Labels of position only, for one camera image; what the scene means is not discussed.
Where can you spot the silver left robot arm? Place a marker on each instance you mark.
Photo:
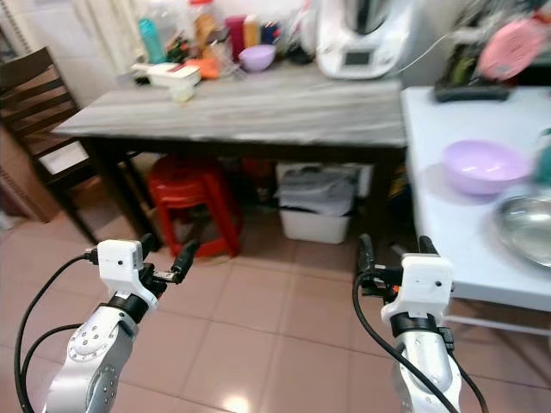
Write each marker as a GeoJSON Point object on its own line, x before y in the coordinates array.
{"type": "Point", "coordinates": [86, 354]}

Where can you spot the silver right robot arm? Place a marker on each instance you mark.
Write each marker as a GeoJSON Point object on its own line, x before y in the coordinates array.
{"type": "Point", "coordinates": [426, 372]}

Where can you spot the white table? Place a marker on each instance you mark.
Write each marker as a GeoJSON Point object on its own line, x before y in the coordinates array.
{"type": "Point", "coordinates": [439, 219]}

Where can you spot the grey-topped dark wood table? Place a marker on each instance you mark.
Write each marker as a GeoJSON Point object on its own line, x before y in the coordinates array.
{"type": "Point", "coordinates": [387, 202]}

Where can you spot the white plastic bin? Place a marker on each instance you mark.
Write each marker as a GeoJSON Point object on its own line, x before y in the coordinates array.
{"type": "Point", "coordinates": [314, 225]}

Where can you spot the red plastic stool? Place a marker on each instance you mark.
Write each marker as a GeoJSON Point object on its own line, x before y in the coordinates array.
{"type": "Point", "coordinates": [189, 185]}

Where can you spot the grey bin bag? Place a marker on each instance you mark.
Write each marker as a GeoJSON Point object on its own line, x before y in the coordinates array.
{"type": "Point", "coordinates": [317, 191]}

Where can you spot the large purple plastic bowl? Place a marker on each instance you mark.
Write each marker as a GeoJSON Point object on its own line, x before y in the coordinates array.
{"type": "Point", "coordinates": [485, 168]}

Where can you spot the steel bowl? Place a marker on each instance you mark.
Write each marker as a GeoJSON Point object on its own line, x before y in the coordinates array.
{"type": "Point", "coordinates": [527, 231]}

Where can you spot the white chair seat cushion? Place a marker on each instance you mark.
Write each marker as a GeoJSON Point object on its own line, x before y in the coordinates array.
{"type": "Point", "coordinates": [65, 158]}

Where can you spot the small pale cup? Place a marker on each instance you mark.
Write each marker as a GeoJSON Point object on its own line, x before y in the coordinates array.
{"type": "Point", "coordinates": [183, 95]}

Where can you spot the black dish rack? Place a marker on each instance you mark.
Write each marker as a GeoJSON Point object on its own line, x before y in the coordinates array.
{"type": "Point", "coordinates": [465, 90]}

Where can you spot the white box with red label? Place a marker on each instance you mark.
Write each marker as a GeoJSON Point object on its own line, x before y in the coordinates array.
{"type": "Point", "coordinates": [172, 77]}

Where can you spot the dark wooden chair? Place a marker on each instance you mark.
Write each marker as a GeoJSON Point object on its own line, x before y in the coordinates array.
{"type": "Point", "coordinates": [26, 96]}

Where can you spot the orange packet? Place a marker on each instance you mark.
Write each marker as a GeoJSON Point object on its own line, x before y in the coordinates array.
{"type": "Point", "coordinates": [205, 69]}

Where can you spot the teal bottle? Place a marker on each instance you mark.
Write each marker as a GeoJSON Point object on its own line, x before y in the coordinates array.
{"type": "Point", "coordinates": [150, 40]}

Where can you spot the small purple bowl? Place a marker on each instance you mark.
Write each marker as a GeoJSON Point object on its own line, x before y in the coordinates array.
{"type": "Point", "coordinates": [256, 58]}

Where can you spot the white kitchen machine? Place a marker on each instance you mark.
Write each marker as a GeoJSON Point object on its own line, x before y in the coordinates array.
{"type": "Point", "coordinates": [363, 43]}

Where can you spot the pink round lid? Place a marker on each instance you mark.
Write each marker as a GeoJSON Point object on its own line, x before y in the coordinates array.
{"type": "Point", "coordinates": [514, 50]}

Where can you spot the orange-capped sauce bottle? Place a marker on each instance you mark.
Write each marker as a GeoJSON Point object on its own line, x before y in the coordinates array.
{"type": "Point", "coordinates": [203, 28]}

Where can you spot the red container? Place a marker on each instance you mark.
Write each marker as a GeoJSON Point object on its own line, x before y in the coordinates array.
{"type": "Point", "coordinates": [234, 36]}

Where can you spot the yellow bottle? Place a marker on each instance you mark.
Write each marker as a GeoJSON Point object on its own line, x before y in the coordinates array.
{"type": "Point", "coordinates": [251, 31]}

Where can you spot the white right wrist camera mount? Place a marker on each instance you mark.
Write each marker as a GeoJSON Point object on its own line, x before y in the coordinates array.
{"type": "Point", "coordinates": [426, 284]}

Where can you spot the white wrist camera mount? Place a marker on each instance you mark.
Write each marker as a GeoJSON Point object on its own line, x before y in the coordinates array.
{"type": "Point", "coordinates": [426, 284]}
{"type": "Point", "coordinates": [116, 267]}

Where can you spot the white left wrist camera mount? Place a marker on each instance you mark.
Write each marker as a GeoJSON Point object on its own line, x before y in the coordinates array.
{"type": "Point", "coordinates": [116, 267]}

